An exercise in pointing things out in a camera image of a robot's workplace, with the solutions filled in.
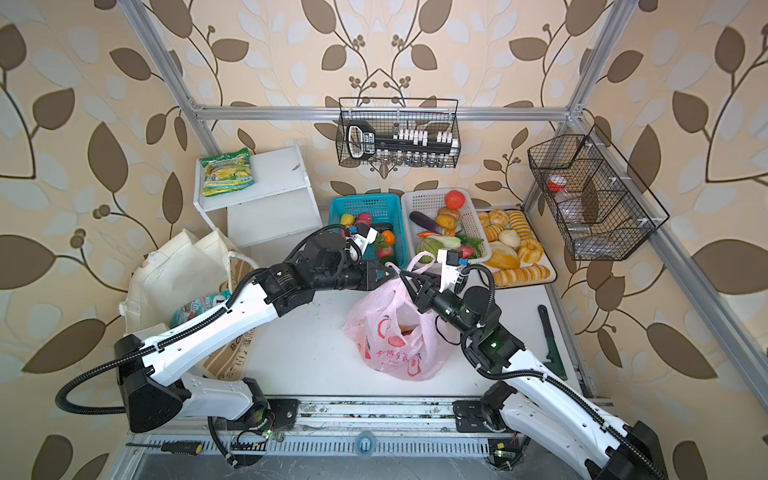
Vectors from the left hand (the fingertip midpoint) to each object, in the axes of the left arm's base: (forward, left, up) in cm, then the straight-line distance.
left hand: (398, 274), depth 66 cm
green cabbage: (+26, -12, -23) cm, 37 cm away
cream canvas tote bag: (+4, +58, -9) cm, 59 cm away
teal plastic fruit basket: (+44, +7, -24) cm, 50 cm away
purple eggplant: (+40, -9, -27) cm, 49 cm away
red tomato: (+47, -20, -20) cm, 55 cm away
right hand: (0, -1, -2) cm, 2 cm away
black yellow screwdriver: (-31, +50, -29) cm, 66 cm away
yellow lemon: (+40, +20, -26) cm, 52 cm away
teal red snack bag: (-3, +53, -15) cm, 55 cm away
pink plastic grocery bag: (-10, +1, -11) cm, 15 cm away
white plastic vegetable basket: (+40, -17, -26) cm, 50 cm away
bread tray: (+26, -41, -27) cm, 56 cm away
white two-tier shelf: (+23, +36, +2) cm, 43 cm away
